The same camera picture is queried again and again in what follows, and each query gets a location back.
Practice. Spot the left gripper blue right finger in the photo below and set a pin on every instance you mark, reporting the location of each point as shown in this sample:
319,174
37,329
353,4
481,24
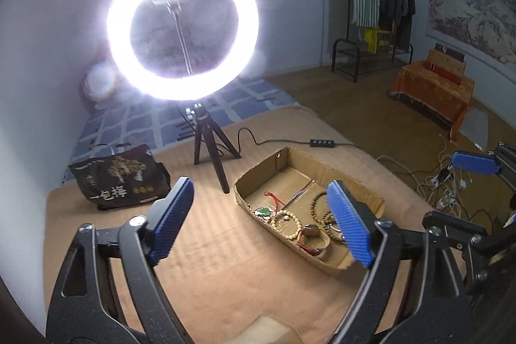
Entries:
355,220

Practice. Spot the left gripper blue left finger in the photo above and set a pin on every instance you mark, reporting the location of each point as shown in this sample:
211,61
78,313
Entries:
166,217

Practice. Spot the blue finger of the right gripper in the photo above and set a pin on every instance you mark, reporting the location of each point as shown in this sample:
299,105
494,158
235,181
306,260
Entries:
475,163

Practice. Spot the red strap wristwatch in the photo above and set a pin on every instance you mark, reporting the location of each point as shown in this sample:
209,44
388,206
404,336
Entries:
313,240

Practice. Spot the black printed gift bag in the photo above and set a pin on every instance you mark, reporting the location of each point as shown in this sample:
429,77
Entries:
129,178

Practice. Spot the shallow cardboard box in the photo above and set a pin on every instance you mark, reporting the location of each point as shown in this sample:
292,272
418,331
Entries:
287,191

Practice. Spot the orange cloth covered table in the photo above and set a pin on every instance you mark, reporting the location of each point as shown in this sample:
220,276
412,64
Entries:
444,98

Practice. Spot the black tripod stand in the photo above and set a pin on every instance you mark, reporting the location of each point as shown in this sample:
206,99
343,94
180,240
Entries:
206,130

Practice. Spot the blue checkered bed sheet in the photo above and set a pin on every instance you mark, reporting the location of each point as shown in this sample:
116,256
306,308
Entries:
160,124

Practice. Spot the wooden box with red book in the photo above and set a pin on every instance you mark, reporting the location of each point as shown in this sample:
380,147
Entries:
446,62

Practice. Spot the rolled floral quilt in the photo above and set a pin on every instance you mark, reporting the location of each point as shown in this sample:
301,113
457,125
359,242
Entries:
102,86

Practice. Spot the yellow box on rack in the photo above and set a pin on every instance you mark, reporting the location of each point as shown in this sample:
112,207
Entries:
377,40

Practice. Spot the black clothes rack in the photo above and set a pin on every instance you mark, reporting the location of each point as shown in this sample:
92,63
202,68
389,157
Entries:
349,51

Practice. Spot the landscape painting wall scroll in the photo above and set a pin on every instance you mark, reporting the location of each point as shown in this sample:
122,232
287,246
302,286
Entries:
475,5

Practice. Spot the white ring light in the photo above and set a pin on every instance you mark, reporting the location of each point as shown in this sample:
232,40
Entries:
181,49

